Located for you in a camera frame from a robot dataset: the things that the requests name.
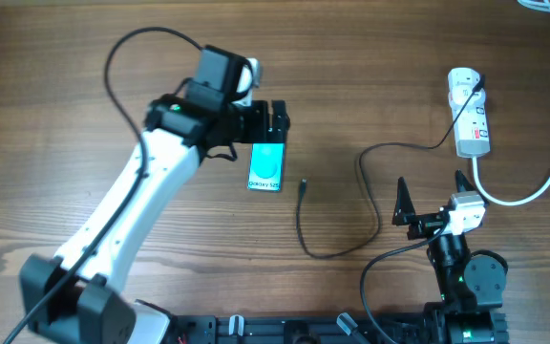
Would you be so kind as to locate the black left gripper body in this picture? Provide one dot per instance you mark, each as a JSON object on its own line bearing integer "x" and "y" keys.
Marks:
{"x": 244, "y": 123}

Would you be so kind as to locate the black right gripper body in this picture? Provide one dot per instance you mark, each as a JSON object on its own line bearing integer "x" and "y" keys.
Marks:
{"x": 425, "y": 225}

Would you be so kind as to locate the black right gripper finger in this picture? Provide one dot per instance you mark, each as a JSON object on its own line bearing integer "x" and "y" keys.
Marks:
{"x": 404, "y": 212}
{"x": 462, "y": 183}

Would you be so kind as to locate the teal screen smartphone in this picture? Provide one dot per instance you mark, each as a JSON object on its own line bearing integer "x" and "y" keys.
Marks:
{"x": 266, "y": 167}

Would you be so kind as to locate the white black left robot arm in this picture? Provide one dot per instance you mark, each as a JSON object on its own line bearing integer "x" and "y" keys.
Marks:
{"x": 75, "y": 297}

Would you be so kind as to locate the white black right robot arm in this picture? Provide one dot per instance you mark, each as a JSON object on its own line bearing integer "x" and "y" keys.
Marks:
{"x": 471, "y": 283}

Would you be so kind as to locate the white power strip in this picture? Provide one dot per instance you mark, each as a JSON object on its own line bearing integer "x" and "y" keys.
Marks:
{"x": 470, "y": 124}

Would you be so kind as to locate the white usb wall adapter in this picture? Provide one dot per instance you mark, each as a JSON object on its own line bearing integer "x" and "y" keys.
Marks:
{"x": 466, "y": 94}

